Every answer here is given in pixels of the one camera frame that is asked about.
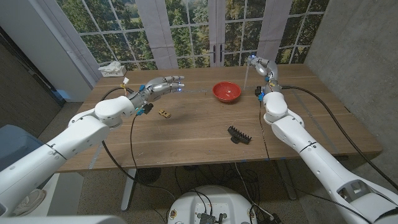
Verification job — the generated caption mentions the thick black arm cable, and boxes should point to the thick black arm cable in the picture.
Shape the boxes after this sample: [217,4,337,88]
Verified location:
[99,86,177,202]
[281,85,398,191]

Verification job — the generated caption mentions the tangled black floor cables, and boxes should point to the tangled black floor cables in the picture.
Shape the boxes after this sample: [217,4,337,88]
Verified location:
[174,161,261,195]

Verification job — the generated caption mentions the white power strip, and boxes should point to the white power strip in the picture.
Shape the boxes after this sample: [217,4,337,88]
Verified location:
[101,65,127,78]

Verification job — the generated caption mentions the red bowl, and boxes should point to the red bowl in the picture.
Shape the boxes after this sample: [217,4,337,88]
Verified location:
[212,81,242,103]

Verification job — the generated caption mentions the crumpled white tissue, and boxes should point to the crumpled white tissue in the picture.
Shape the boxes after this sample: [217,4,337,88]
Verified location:
[98,60,122,74]

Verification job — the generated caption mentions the black hairpin claw clip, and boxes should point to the black hairpin claw clip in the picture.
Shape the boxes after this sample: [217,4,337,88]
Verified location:
[227,125,252,144]

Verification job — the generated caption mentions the thin black right arm wire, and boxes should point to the thin black right arm wire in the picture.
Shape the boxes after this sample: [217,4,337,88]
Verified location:
[259,101,374,223]

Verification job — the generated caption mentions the clear plastic pipette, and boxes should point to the clear plastic pipette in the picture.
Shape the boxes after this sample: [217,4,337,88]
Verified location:
[243,60,251,91]

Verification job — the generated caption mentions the thin black left arm wire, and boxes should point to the thin black left arm wire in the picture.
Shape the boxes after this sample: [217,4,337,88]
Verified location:
[129,114,167,223]

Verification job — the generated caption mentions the white robot chest cover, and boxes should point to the white robot chest cover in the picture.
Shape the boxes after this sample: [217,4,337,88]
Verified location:
[0,215,127,224]

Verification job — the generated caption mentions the white metal table leg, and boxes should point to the white metal table leg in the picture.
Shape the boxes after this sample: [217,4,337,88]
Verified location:
[276,160,296,200]
[120,168,137,212]

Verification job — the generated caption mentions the thin black arm wire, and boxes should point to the thin black arm wire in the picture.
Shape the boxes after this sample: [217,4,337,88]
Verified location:
[259,101,374,223]
[129,114,167,223]

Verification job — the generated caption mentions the white sneaker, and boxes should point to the white sneaker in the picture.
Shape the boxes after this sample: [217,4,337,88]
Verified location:
[12,189,46,217]

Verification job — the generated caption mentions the round black floor fan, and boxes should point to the round black floor fan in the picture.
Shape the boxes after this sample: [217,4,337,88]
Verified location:
[136,167,162,185]

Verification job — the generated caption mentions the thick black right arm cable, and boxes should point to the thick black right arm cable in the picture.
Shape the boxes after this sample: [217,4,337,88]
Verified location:
[281,85,398,191]

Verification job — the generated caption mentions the white floor cable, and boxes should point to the white floor cable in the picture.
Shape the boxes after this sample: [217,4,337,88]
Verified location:
[233,162,276,220]

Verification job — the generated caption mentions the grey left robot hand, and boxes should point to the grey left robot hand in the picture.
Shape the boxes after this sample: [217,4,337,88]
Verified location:
[126,75,185,116]

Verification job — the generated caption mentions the blue-grey chair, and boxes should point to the blue-grey chair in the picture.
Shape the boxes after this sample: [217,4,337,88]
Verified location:
[0,124,44,172]

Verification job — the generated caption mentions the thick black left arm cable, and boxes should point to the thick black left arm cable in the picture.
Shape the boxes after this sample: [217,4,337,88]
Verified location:
[99,86,177,202]

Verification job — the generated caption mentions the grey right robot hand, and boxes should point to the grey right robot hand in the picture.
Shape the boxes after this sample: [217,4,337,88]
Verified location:
[248,55,282,94]

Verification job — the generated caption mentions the white robot torso base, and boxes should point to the white robot torso base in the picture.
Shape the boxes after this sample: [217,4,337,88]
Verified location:
[167,185,257,224]

